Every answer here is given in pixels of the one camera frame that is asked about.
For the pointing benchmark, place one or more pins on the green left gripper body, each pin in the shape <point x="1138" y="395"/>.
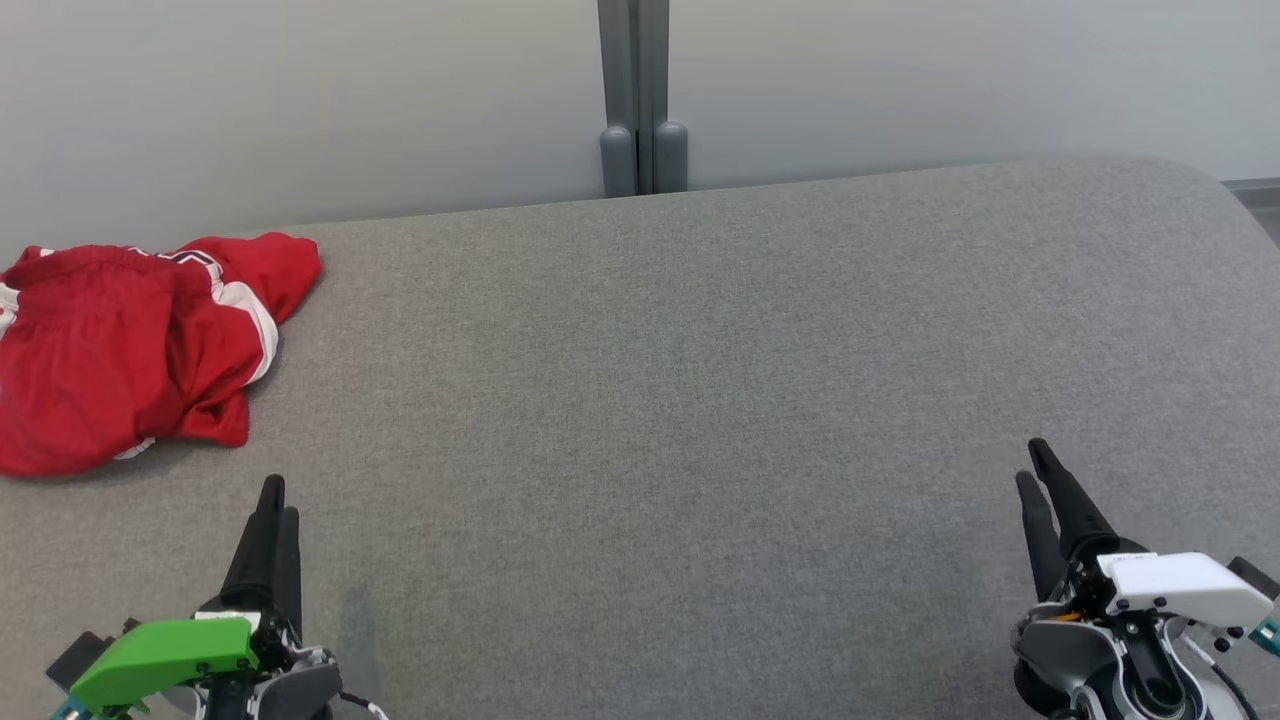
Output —
<point x="160" y="655"/>

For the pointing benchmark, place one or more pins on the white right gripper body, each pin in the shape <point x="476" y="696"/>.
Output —
<point x="1190" y="585"/>

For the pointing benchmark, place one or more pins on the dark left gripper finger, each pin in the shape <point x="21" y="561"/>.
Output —
<point x="260" y="560"/>
<point x="292" y="570"/>

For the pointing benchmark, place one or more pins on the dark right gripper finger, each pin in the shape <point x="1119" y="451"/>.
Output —
<point x="1075" y="510"/>
<point x="1045" y="550"/>

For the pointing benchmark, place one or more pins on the red shorts with white band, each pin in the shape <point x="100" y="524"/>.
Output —
<point x="70" y="380"/>

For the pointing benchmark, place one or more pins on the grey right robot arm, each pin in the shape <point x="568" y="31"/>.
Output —
<point x="1070" y="650"/>

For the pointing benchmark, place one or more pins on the grey fabric sofa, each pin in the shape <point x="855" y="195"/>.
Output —
<point x="650" y="400"/>

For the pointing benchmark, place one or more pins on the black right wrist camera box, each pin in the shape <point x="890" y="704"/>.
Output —
<point x="1255" y="578"/>

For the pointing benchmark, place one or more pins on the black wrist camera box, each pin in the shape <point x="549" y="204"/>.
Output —
<point x="75" y="660"/>
<point x="1255" y="578"/>

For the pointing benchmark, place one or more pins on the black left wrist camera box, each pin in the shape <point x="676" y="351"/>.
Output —
<point x="75" y="660"/>

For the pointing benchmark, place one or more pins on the teal right camera connector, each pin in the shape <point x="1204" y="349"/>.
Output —
<point x="1268" y="636"/>

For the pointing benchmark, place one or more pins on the teal camera connector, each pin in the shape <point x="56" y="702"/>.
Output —
<point x="1268" y="636"/>
<point x="70" y="710"/>

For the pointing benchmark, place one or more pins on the teal left camera connector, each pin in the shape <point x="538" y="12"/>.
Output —
<point x="70" y="710"/>

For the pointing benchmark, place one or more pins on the grey wall base strip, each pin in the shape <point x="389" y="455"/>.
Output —
<point x="1262" y="195"/>

